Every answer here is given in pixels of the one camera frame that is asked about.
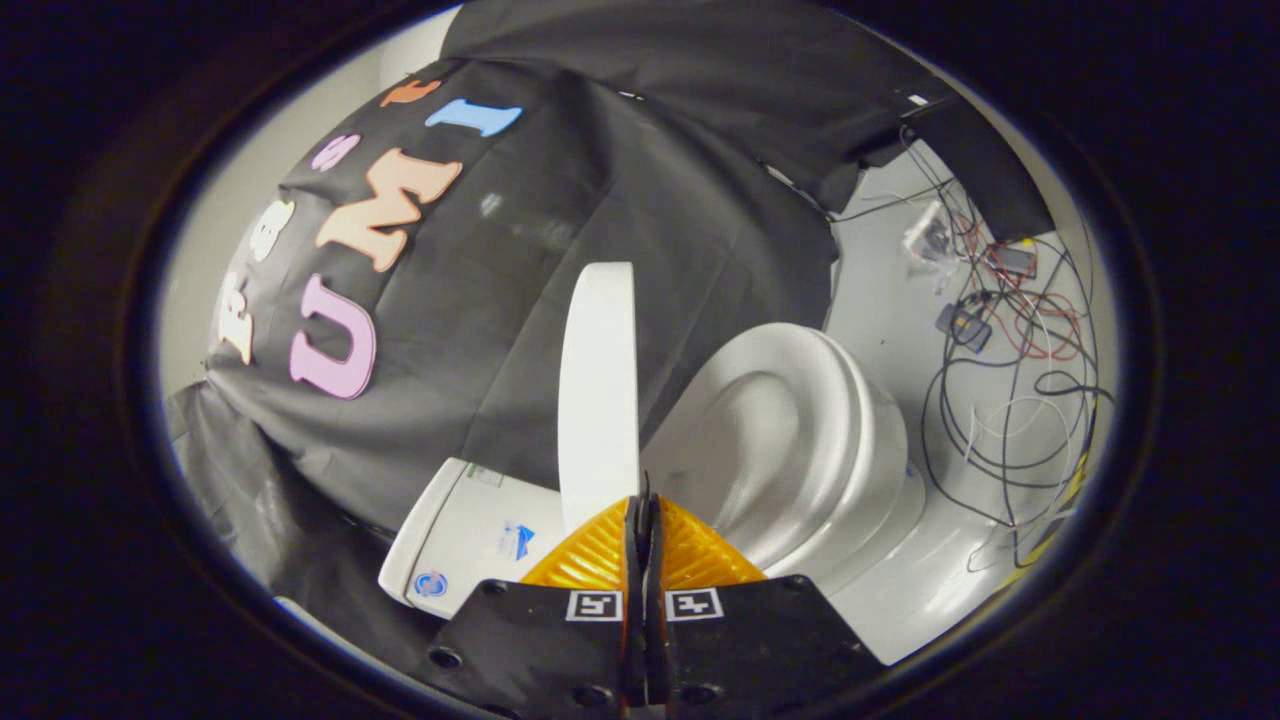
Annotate tangle of thin cables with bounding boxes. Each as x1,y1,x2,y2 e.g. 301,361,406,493
830,125,1117,573

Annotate black backdrop cloth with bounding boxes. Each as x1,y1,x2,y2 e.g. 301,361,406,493
165,0,1056,641

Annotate clear plastic bag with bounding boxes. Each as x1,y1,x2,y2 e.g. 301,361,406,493
903,203,963,293

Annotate small grey power adapter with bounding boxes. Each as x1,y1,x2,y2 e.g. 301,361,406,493
934,302,993,354

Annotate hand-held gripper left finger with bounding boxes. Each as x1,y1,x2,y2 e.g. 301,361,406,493
420,495,647,720

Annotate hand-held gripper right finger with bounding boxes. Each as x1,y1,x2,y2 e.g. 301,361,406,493
645,495,887,720

